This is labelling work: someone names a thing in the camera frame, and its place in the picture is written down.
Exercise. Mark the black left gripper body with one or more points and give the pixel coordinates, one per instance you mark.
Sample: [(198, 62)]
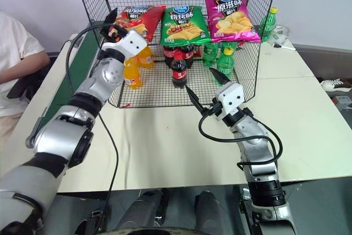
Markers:
[(104, 32)]

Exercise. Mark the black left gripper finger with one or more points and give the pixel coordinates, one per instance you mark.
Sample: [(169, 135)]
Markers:
[(111, 17)]

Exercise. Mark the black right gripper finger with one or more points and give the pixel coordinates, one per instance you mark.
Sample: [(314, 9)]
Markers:
[(194, 98), (220, 76)]

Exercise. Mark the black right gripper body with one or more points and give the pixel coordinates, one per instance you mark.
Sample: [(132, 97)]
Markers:
[(209, 112)]

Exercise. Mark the red chips bag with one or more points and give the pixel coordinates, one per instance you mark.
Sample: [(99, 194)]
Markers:
[(149, 20)]

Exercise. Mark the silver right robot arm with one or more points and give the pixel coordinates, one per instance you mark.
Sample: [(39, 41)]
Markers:
[(257, 147)]

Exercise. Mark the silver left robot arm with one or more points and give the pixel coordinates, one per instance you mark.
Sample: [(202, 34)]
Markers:
[(66, 133)]

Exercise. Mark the green conveyor belt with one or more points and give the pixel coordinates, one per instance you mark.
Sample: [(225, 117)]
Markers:
[(66, 81)]

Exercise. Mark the green soda bottle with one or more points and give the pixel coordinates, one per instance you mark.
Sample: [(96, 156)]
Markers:
[(268, 26), (226, 63), (210, 53)]

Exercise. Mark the cola bottle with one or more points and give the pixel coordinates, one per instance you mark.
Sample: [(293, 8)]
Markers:
[(179, 72), (189, 54), (169, 54)]

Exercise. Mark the orange soda bottle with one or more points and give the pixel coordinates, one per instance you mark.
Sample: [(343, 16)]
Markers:
[(132, 75), (145, 57)]

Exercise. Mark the purple chips bag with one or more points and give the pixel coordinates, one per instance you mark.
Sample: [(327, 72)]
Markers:
[(229, 20)]

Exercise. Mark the green chips bag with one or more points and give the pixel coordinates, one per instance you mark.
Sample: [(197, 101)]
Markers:
[(181, 27)]

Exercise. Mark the small red scrap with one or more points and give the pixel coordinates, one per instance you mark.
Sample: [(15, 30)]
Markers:
[(126, 105)]

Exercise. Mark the white marker pen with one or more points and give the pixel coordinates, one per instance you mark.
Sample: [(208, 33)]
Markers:
[(287, 48)]

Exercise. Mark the white plastic cup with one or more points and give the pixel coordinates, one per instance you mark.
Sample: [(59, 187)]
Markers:
[(281, 34)]

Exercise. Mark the black chair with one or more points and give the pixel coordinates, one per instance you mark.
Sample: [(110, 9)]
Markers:
[(30, 81)]

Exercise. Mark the person in white shirt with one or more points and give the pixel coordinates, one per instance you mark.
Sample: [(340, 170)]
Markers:
[(16, 50)]

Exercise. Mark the dark rounded robot leg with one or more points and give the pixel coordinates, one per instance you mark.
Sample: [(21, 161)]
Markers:
[(143, 208), (210, 210)]

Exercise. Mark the white sneaker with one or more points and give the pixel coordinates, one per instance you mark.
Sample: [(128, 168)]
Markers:
[(336, 84)]

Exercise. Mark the grey box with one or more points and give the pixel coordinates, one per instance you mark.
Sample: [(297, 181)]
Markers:
[(342, 102)]

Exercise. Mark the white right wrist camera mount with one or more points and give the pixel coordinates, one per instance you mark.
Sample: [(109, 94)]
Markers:
[(230, 94)]

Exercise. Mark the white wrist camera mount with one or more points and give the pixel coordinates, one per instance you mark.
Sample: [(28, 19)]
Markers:
[(230, 94), (132, 43)]

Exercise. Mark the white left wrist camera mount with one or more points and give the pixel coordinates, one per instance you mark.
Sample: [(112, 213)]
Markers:
[(132, 43)]

